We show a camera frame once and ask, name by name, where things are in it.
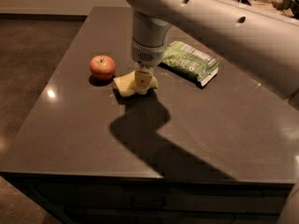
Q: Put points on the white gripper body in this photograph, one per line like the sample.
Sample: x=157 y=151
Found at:
x=147 y=54

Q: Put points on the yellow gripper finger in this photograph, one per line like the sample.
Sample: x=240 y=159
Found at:
x=143 y=79

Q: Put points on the yellow sponge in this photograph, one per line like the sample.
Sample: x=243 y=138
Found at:
x=126 y=84

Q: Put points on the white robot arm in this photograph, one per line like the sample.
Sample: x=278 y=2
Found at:
x=264 y=44

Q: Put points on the red apple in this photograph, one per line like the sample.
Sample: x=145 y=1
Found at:
x=102 y=67

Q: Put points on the green chip bag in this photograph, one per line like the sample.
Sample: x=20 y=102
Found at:
x=191 y=62

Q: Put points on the dark cabinet drawers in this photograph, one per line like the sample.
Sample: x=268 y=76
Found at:
x=99 y=200

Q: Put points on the black wire basket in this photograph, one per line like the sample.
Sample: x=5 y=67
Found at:
x=288 y=8

